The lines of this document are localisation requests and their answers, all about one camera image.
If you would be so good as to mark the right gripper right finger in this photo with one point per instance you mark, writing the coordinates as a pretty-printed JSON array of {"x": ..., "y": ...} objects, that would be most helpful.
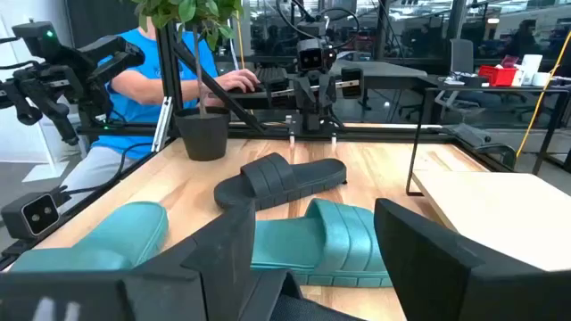
[{"x": 446, "y": 276}]

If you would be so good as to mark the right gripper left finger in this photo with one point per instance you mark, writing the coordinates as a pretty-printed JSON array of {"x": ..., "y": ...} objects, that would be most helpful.
[{"x": 214, "y": 276}]

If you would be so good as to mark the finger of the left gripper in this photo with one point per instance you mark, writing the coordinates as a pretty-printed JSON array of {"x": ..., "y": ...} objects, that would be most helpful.
[
  {"x": 328, "y": 99},
  {"x": 304, "y": 101}
]

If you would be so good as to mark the black rubber slide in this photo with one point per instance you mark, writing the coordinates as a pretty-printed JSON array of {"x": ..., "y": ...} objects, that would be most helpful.
[
  {"x": 285, "y": 178},
  {"x": 312, "y": 313}
]

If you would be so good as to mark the teal rubber slide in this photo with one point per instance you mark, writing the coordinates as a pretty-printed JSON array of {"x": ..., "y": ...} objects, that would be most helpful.
[
  {"x": 120, "y": 232},
  {"x": 330, "y": 241}
]

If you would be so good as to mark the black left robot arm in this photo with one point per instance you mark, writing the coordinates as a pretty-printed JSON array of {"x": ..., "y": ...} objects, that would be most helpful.
[{"x": 312, "y": 123}]

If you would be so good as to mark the black keyboard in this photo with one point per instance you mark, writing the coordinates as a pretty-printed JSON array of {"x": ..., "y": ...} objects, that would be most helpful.
[{"x": 271, "y": 76}]

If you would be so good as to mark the person's hand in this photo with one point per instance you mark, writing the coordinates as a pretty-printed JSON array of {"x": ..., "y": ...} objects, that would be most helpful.
[{"x": 238, "y": 80}]

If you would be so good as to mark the green plant in black pot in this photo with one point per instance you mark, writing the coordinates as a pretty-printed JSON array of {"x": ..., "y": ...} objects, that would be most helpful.
[{"x": 203, "y": 134}]

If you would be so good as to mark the grey office chair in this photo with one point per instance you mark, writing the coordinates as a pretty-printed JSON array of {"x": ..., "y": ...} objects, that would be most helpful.
[{"x": 461, "y": 55}]

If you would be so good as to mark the red box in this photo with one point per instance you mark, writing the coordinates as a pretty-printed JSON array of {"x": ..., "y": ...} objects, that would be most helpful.
[{"x": 497, "y": 76}]

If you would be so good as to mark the person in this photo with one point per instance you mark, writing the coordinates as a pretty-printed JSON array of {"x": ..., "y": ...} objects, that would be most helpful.
[
  {"x": 524, "y": 42},
  {"x": 134, "y": 102}
]

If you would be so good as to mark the white box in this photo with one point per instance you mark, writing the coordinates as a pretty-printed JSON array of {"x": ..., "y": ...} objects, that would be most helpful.
[{"x": 532, "y": 67}]

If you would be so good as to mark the white cup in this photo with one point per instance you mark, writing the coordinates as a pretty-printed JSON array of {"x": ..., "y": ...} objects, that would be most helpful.
[{"x": 542, "y": 79}]

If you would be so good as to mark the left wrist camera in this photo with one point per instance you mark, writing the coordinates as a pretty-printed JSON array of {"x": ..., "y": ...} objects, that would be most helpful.
[{"x": 310, "y": 58}]

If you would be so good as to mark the black frame wooden shelf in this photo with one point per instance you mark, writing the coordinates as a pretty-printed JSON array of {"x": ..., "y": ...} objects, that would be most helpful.
[{"x": 490, "y": 214}]

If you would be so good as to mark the black stereo camera box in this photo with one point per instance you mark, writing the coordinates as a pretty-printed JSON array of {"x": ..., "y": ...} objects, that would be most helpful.
[{"x": 33, "y": 216}]

